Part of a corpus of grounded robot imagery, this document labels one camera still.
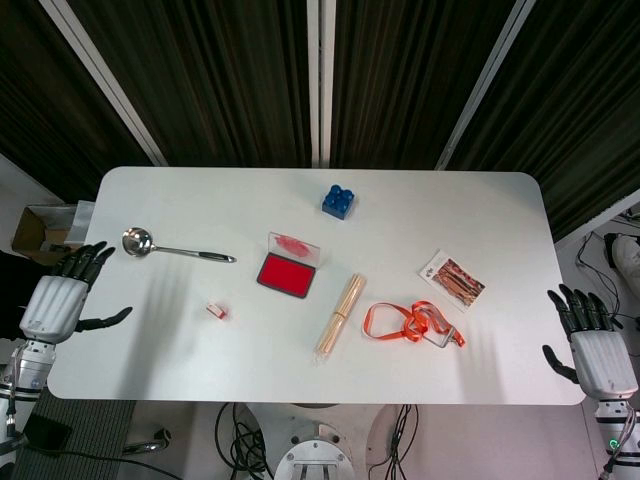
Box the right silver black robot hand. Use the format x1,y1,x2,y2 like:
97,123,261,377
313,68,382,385
542,283,640,401

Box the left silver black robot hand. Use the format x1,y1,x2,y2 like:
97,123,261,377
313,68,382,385
18,241,134,346

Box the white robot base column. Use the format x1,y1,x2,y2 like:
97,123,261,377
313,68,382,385
244,402,407,480

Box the brown cardboard box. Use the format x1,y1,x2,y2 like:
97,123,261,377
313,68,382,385
10,204,76,264

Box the white shoe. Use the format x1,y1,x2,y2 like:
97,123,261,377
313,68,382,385
612,233,640,289

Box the stainless steel ladle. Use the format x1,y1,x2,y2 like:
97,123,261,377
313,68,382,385
121,227,237,265

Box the grey ribbed floor mat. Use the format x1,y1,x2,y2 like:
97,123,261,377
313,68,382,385
9,387,137,480

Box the printed snack photo card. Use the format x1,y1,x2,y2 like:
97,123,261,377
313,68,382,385
416,249,487,314

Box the chrome chair leg with caster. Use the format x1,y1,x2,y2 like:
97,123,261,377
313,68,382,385
122,427,174,456

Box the dark pleated curtain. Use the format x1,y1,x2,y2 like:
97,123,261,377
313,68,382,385
447,0,640,241
0,0,154,204
67,0,315,169
329,0,516,171

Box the red ink pad clear lid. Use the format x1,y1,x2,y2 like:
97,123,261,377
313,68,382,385
256,230,321,301

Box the bundle of wooden sticks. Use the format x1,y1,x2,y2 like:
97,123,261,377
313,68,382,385
313,272,368,366

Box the blue building block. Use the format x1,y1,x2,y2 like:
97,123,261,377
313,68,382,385
320,183,357,221

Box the black floor cables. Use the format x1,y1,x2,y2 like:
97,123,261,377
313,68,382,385
574,209,640,334

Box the white frame beam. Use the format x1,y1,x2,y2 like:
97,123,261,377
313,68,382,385
552,187,640,246

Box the orange lanyard with badge holder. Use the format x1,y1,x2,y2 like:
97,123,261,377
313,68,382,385
361,300,469,350

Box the black cable bundle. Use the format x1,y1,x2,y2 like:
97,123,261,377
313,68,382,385
368,403,421,480
214,402,275,480

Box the white frame post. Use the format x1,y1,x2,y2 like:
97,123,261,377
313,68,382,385
433,0,537,172
38,0,169,167
305,0,337,169

